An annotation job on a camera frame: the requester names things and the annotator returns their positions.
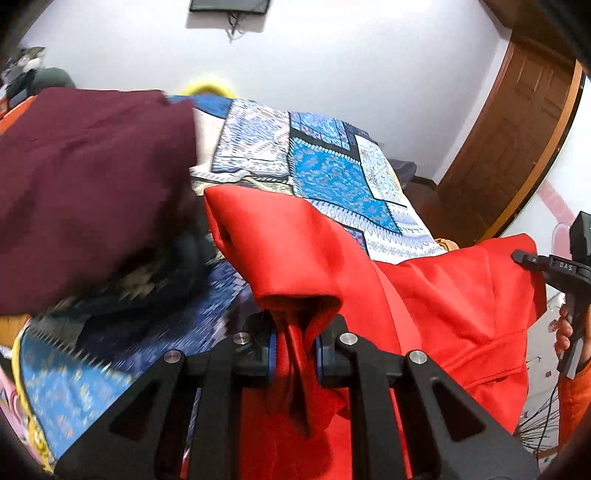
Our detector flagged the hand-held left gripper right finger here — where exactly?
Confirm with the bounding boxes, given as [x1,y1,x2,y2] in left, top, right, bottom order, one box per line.
[314,314,541,480]

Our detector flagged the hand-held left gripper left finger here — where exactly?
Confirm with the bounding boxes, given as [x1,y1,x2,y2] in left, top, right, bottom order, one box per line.
[54,316,278,480]

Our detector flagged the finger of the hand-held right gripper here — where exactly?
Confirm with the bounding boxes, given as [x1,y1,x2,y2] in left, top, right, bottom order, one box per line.
[512,249,555,278]

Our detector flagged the red zip jacket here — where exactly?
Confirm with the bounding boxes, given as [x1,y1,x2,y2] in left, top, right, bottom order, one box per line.
[203,185,548,480]

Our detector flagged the person's right forearm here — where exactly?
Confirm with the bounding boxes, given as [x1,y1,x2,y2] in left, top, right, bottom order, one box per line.
[558,342,591,464]

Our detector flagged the dark patterned clothes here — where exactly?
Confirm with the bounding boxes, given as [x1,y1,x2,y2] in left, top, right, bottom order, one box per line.
[46,228,219,320]

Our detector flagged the person's right hand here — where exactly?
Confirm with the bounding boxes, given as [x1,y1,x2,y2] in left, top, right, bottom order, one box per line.
[554,302,591,366]

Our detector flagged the brown wooden door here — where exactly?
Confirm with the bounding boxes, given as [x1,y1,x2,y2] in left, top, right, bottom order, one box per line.
[435,33,588,246]

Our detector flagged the grey backpack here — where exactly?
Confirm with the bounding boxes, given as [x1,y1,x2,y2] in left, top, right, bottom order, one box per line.
[389,158,419,184]

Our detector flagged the blue patchwork blanket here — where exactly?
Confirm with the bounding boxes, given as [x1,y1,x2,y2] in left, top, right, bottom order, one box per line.
[13,95,450,468]

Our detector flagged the folded maroon garment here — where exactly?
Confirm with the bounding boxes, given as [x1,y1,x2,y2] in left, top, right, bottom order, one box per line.
[0,88,200,317]

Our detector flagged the grey green bag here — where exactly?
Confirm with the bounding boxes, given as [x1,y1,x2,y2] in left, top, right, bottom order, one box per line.
[28,67,77,93]

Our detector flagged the pile of clutter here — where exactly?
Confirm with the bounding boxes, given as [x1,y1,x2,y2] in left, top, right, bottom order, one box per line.
[0,46,47,100]

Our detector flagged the pink wall sticker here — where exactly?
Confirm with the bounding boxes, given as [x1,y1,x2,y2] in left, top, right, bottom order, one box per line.
[538,180,580,252]

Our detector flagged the yellow foam ring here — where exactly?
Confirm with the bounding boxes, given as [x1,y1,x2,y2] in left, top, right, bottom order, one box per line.
[180,78,237,99]

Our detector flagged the black monitor cables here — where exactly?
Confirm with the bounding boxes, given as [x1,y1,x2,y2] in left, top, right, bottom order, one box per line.
[225,13,245,43]

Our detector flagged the small black wall monitor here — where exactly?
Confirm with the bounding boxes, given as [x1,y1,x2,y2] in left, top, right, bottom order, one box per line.
[189,0,271,14]

